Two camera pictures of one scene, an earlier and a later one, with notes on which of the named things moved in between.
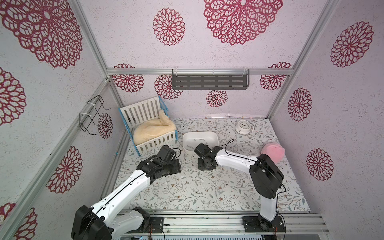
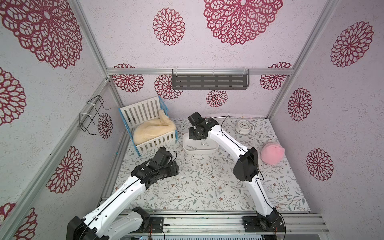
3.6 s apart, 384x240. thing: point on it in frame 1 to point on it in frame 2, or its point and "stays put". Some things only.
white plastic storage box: (191, 140) stays put
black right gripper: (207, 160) to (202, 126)
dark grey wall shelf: (210, 81) stays put
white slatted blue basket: (149, 125) stays put
